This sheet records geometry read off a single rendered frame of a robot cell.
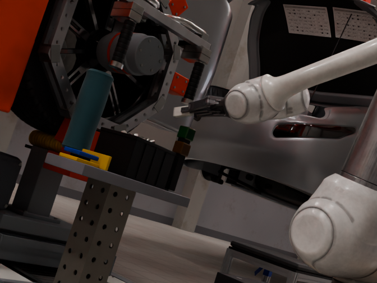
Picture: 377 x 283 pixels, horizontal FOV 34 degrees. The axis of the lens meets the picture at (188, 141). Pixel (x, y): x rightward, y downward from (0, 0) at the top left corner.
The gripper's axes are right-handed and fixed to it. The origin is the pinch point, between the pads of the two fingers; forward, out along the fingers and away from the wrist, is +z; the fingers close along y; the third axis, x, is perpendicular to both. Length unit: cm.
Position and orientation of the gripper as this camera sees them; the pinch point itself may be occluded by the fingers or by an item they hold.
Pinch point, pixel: (183, 111)
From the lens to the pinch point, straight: 191.4
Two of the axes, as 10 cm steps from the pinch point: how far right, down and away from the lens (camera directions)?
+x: -0.9, 9.6, -2.5
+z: -8.2, 0.7, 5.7
